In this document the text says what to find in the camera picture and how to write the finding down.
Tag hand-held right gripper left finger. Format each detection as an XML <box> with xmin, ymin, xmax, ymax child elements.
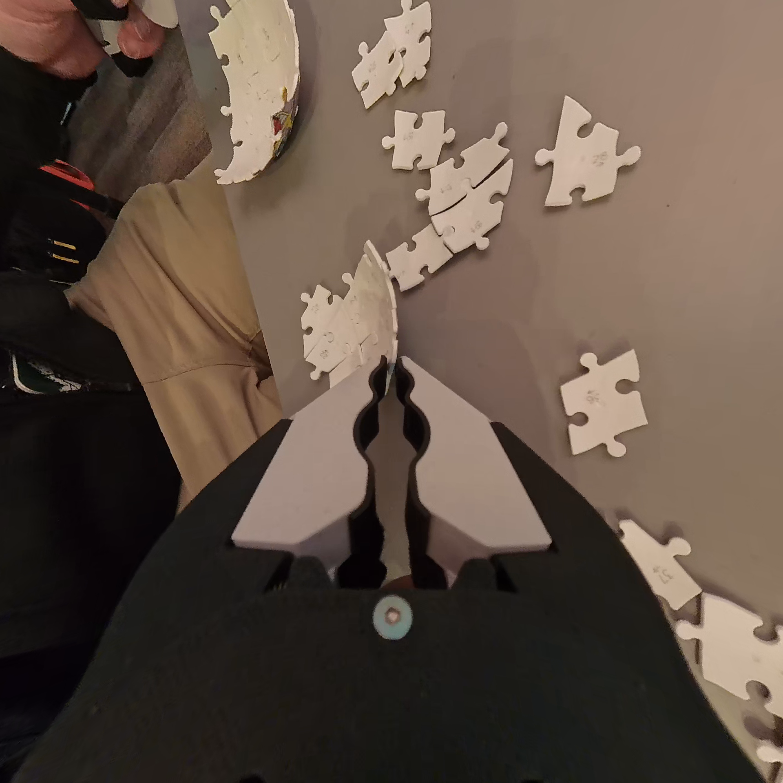
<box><xmin>230</xmin><ymin>355</ymin><xmax>390</xmax><ymax>589</ymax></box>

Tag red orange bag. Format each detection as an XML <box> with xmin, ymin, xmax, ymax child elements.
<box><xmin>37</xmin><ymin>159</ymin><xmax>100</xmax><ymax>192</ymax></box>

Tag small curved puzzle section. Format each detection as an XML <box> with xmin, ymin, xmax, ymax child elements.
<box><xmin>300</xmin><ymin>240</ymin><xmax>403</xmax><ymax>390</ymax></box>

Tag black bag yellow stripes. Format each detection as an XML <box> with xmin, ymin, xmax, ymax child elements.
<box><xmin>0</xmin><ymin>180</ymin><xmax>126</xmax><ymax>285</ymax></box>

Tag assembled white puzzle section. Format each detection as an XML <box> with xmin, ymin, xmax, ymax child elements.
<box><xmin>208</xmin><ymin>0</ymin><xmax>302</xmax><ymax>186</ymax></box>

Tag person's left hand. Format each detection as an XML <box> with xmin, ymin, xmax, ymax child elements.
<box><xmin>0</xmin><ymin>0</ymin><xmax>166</xmax><ymax>78</ymax></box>

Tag white puzzle pieces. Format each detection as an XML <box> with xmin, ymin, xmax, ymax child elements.
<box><xmin>350</xmin><ymin>0</ymin><xmax>783</xmax><ymax>765</ymax></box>

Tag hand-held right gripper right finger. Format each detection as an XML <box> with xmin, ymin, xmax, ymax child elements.
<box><xmin>396</xmin><ymin>356</ymin><xmax>554</xmax><ymax>589</ymax></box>

